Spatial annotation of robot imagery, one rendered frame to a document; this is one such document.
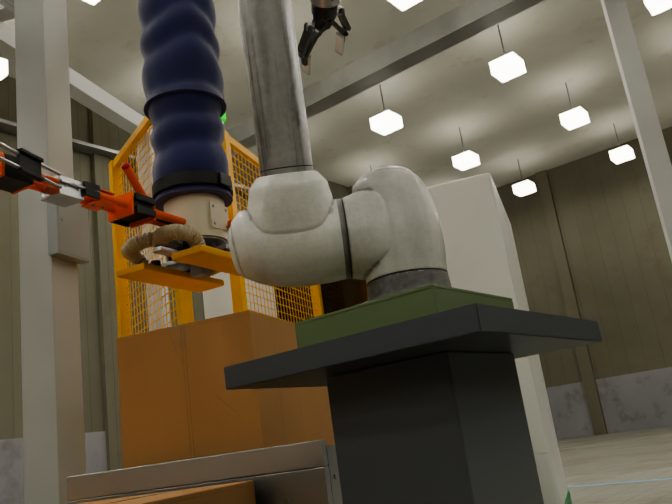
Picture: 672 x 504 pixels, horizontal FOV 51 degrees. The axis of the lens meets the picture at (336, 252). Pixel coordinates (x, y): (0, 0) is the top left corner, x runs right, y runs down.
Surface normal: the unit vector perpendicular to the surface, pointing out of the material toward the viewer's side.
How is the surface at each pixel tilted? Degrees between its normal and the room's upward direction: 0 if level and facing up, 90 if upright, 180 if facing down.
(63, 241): 90
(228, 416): 90
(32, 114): 90
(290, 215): 104
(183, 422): 90
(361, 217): 81
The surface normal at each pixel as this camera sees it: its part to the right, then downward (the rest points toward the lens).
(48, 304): -0.33, -0.21
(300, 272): 0.08, 0.68
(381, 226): -0.07, -0.24
